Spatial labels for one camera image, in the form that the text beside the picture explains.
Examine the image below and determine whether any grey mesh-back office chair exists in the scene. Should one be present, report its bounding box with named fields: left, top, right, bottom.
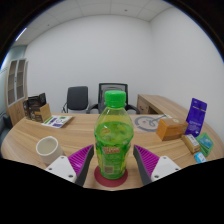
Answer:
left=87, top=82, right=141, bottom=115

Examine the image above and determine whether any black padded office chair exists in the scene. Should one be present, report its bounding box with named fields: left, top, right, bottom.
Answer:
left=61, top=85, right=90, bottom=114

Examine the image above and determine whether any green drink bottle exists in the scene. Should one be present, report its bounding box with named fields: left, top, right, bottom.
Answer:
left=93, top=89, right=135, bottom=181

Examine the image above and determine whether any dark brown printed carton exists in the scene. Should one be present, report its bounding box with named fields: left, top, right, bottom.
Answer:
left=27, top=92, right=48, bottom=108

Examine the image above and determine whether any rectangular ceiling light panel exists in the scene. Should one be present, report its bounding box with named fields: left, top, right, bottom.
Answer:
left=14, top=27, right=28, bottom=42

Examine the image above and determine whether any green flat box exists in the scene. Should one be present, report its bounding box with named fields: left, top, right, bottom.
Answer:
left=195, top=132, right=215, bottom=158

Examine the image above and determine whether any small tan packet box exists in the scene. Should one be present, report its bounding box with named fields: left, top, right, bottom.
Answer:
left=181, top=133, right=202, bottom=155

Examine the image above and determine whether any white and pink ribbed cup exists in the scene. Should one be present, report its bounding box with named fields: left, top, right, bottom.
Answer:
left=35, top=135, right=65, bottom=167

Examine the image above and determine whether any small dark brown carton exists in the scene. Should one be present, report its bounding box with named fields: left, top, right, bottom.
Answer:
left=22, top=99, right=33, bottom=120

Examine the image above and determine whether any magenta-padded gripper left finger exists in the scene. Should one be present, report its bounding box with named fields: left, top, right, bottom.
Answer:
left=44, top=144, right=95, bottom=187

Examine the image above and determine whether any wooden side desk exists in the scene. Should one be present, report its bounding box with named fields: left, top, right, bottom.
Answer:
left=136, top=93, right=189, bottom=117

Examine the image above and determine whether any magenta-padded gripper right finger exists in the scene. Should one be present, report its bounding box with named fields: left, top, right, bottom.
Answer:
left=132, top=144, right=183, bottom=186

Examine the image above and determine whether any purple stand-up pouch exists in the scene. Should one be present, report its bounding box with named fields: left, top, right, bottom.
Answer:
left=185, top=97, right=208, bottom=137

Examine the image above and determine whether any small light blue packet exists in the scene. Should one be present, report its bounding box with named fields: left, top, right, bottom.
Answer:
left=193, top=151, right=208, bottom=164

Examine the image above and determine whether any white purple green leaflet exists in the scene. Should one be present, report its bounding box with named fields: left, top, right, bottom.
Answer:
left=41, top=114, right=74, bottom=129

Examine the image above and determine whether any flat round red coaster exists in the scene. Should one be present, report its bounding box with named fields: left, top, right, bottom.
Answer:
left=93, top=165, right=129, bottom=188

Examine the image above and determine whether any tan cardboard box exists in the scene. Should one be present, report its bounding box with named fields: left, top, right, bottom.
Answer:
left=29, top=103, right=53, bottom=124

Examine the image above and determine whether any wooden glass-door shelf cabinet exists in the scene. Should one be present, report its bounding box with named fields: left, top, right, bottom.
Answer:
left=4, top=58, right=30, bottom=127

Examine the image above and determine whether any orange-brown wooden box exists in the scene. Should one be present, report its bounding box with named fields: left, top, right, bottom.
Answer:
left=155, top=117, right=189, bottom=142

